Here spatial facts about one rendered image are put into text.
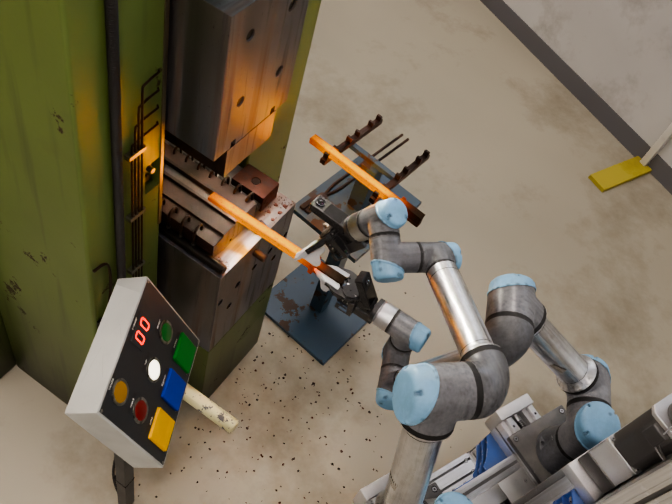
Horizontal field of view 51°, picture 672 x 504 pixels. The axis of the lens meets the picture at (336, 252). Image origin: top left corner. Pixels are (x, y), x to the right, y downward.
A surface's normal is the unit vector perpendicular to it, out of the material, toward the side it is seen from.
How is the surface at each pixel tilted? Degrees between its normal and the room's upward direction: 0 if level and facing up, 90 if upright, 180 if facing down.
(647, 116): 90
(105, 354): 30
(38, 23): 90
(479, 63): 0
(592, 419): 7
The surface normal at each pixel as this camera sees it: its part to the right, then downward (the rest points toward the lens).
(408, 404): -0.94, -0.12
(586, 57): -0.83, 0.31
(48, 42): -0.53, 0.61
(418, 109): 0.22, -0.58
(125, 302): -0.30, -0.62
